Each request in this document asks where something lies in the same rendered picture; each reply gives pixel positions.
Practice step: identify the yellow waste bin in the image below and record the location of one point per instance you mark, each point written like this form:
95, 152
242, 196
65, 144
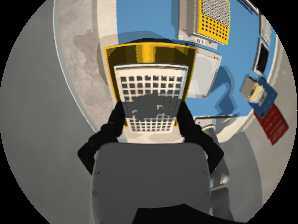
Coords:
150, 52

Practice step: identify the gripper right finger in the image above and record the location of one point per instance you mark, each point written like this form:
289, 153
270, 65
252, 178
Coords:
193, 134

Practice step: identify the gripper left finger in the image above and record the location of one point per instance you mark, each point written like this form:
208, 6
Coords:
109, 132

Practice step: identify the blue bench mat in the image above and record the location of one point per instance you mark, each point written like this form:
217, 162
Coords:
157, 21

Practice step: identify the blue bin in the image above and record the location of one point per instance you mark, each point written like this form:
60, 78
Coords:
264, 104

